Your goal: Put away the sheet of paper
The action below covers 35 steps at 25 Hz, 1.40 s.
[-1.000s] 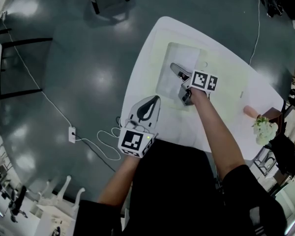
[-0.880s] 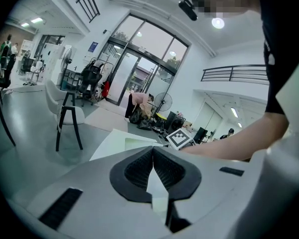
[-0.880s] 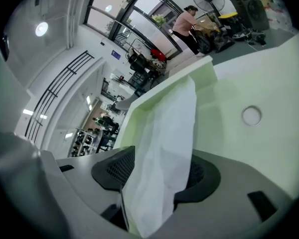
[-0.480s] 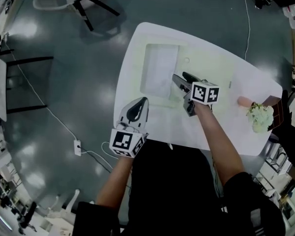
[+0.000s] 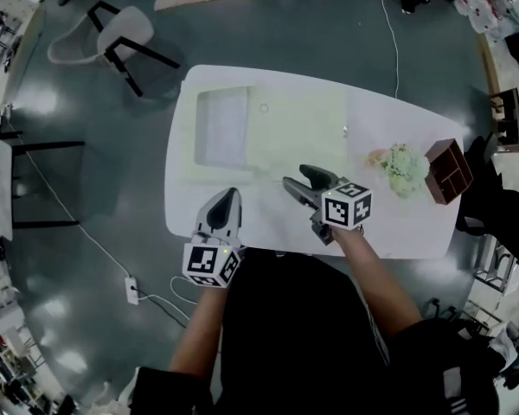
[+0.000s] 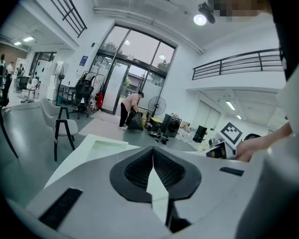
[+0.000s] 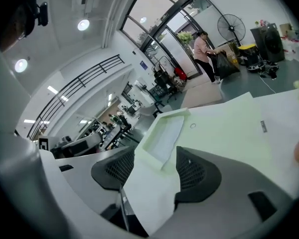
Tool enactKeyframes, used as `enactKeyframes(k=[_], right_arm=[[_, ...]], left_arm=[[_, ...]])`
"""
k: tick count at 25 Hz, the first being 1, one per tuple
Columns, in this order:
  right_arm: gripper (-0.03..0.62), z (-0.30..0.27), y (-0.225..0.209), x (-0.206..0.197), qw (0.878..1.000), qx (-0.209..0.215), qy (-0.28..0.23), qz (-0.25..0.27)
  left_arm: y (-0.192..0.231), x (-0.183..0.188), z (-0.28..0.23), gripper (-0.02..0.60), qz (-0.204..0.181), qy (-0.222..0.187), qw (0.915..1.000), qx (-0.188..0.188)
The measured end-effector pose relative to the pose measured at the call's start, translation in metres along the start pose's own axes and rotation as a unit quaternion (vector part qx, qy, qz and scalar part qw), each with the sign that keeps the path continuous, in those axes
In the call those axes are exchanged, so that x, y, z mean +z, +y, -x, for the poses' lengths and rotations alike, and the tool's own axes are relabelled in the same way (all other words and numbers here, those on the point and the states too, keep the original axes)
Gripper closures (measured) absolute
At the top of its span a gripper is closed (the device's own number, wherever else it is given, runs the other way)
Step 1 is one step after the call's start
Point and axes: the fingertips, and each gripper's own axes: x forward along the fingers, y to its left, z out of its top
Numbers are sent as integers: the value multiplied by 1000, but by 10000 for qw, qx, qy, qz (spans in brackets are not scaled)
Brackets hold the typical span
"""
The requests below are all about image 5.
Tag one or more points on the white chair with black legs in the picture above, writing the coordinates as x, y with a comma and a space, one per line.
125, 26

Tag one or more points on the brown wooden desk organizer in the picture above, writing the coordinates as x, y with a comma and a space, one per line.
447, 173

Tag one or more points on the person's left forearm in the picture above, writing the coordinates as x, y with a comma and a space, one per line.
199, 331

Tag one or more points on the pale green sink tray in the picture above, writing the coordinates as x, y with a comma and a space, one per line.
294, 132

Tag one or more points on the white power strip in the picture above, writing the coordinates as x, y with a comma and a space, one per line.
132, 290

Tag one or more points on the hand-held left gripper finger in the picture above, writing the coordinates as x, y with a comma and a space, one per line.
204, 216
239, 218

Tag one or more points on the person's right forearm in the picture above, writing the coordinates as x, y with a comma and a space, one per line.
372, 283

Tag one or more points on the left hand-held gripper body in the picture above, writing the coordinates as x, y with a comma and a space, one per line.
205, 259

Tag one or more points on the white cloth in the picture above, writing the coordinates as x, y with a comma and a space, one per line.
225, 128

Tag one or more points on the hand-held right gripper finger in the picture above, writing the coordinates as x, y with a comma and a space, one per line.
305, 195
322, 179

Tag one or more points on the black office chair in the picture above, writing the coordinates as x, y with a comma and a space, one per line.
497, 214

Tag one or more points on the person's black clothing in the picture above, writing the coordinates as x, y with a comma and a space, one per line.
294, 340

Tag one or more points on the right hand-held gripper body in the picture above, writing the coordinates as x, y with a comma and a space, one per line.
346, 208

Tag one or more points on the white flowers in pink vase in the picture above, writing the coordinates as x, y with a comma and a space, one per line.
404, 169

